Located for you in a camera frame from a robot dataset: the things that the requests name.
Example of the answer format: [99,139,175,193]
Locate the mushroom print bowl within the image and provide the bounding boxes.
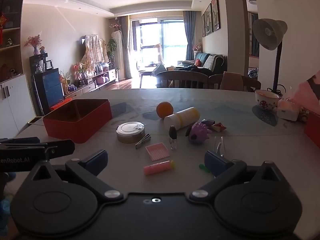
[254,89,280,110]

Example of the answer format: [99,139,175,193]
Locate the wooden media cabinet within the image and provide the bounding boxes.
[64,68,119,98]

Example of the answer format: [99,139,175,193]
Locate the orange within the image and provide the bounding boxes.
[156,101,174,119]

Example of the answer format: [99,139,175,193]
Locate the wooden wall shelf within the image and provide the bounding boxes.
[0,0,25,83]

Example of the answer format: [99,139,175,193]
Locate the brown towel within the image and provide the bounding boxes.
[219,71,244,92]

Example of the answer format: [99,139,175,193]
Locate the pink soap dish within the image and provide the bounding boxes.
[145,142,170,161]

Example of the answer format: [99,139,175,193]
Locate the white and yellow bottle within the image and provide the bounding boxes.
[163,107,200,130]

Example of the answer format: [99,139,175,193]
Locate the green potted plant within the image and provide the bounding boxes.
[107,38,118,68]

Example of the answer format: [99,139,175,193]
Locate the dark green sofa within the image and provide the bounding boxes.
[177,52,228,75]

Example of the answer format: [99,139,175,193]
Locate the blue grey curtain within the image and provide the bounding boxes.
[117,15,132,79]
[182,10,197,60]

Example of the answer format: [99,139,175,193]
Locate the pink orange highlighter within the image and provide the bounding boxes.
[144,160,176,176]

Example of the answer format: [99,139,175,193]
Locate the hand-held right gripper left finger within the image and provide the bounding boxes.
[31,149,125,202]

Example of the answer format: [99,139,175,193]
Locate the red knot ornament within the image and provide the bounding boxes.
[0,11,7,45]

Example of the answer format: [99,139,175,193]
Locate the small white box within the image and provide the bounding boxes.
[276,98,300,121]

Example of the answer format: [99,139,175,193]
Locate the red paper piece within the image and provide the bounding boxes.
[211,122,227,132]

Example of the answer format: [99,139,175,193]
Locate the purple spiky toy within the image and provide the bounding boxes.
[185,122,213,145]

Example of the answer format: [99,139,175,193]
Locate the pink potted flowers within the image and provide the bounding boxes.
[70,62,87,80]

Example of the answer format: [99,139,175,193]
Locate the patterned cover cloth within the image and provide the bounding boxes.
[80,34,109,73]

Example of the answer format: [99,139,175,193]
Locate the white standing air conditioner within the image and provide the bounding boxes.
[111,30,124,80]

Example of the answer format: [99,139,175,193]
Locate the small black-capped glass bottle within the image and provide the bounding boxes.
[169,125,178,151]

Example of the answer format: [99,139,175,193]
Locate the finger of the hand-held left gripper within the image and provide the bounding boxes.
[0,137,41,146]
[46,139,76,159]

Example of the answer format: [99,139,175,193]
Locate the red tin box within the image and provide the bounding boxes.
[42,99,113,144]

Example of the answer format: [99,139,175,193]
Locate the vase of pink flowers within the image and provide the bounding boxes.
[24,34,42,55]

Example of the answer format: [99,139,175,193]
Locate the round silver tin can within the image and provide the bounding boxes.
[116,121,146,144]

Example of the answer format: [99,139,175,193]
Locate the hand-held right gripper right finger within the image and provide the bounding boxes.
[189,150,283,202]

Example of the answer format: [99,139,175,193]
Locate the pink bag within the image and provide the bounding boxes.
[96,74,110,85]

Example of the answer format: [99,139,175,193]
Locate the pink cloth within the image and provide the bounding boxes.
[287,70,320,115]

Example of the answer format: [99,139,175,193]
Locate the black cabinet with blue front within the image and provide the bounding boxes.
[29,52,66,115]

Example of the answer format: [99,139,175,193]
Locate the white cabinet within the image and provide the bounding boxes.
[0,74,37,139]

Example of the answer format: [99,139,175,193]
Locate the black clothes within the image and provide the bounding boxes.
[175,65,213,77]

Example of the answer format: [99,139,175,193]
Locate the purple paper piece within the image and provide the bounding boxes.
[201,119,216,130]

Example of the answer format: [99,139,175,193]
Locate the orange gift box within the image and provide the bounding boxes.
[50,99,72,111]

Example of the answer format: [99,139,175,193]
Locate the dark wooden chair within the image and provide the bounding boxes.
[156,70,210,89]
[209,72,262,92]

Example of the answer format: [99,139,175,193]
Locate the grey desk lamp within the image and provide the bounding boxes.
[252,18,288,93]

